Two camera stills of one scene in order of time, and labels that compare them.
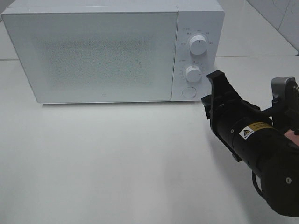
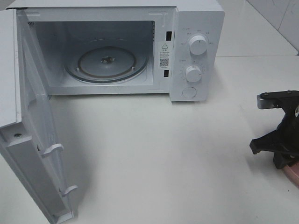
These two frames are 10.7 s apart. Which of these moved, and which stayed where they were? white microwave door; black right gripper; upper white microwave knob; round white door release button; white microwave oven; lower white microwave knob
Moved: white microwave door; black right gripper
Stayed: white microwave oven; lower white microwave knob; upper white microwave knob; round white door release button
